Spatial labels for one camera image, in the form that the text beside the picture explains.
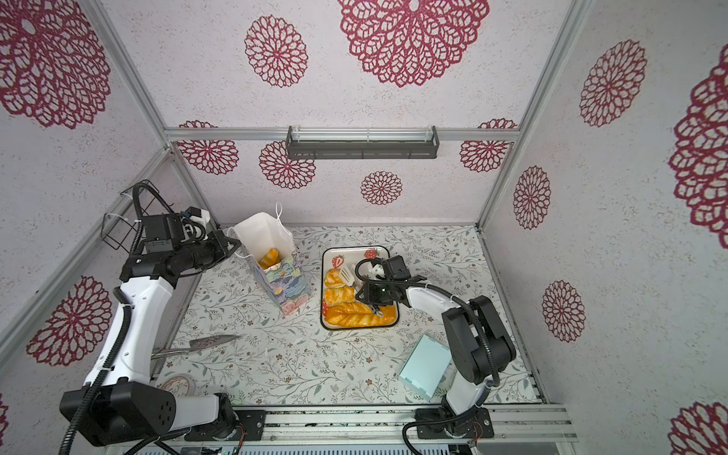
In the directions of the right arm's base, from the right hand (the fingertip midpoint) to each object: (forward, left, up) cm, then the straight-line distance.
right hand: (360, 292), depth 91 cm
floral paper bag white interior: (+15, +33, +4) cm, 36 cm away
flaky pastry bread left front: (+1, +8, -4) cm, 9 cm away
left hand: (0, +31, +22) cm, 38 cm away
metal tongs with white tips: (+6, +4, +1) cm, 7 cm away
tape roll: (-27, +47, -6) cm, 54 cm away
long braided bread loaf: (-6, +1, -4) cm, 7 cm away
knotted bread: (+7, +10, -3) cm, 12 cm away
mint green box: (-20, -20, -7) cm, 29 cm away
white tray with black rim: (+20, +10, -7) cm, 23 cm away
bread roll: (+13, +32, +1) cm, 34 cm away
